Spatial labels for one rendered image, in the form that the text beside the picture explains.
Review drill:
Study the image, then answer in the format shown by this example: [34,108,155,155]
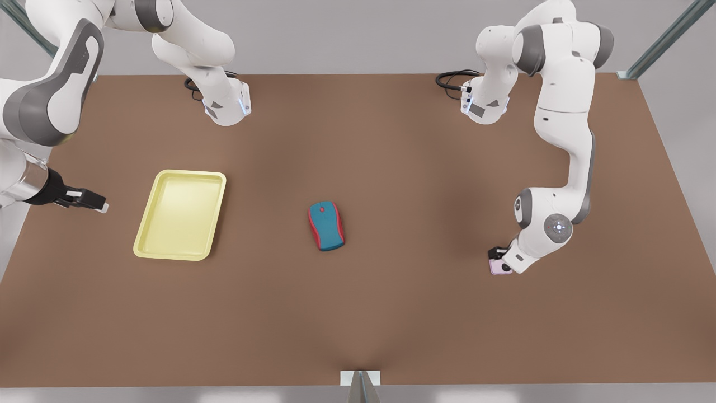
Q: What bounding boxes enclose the yellow rectangular tray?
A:
[133,170,227,262]

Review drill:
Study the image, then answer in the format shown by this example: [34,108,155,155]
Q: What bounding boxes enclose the teal and red computer mouse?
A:
[308,201,346,252]

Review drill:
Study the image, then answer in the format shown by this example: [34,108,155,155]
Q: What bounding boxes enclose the black cable loop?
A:
[435,69,483,102]
[184,71,239,102]

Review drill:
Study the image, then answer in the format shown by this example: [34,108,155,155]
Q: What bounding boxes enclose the silver frame post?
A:
[615,0,716,81]
[0,0,59,59]
[340,369,381,403]

